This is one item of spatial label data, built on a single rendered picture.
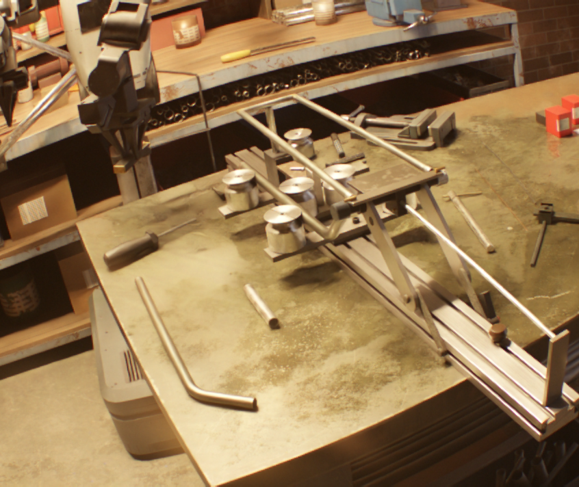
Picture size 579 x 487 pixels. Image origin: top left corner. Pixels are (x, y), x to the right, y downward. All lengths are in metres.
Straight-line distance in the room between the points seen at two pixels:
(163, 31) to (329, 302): 2.11
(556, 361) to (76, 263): 2.07
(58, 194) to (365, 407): 1.79
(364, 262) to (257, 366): 0.21
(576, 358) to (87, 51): 1.46
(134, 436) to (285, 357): 1.20
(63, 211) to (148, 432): 0.82
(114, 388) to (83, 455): 0.33
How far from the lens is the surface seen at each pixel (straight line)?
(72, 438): 2.34
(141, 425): 2.08
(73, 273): 2.62
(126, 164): 1.31
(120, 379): 2.06
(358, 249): 1.07
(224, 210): 1.22
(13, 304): 2.74
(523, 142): 1.47
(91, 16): 1.87
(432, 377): 0.88
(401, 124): 1.52
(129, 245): 1.23
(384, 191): 0.92
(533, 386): 0.81
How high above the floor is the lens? 1.43
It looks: 27 degrees down
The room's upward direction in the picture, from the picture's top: 10 degrees counter-clockwise
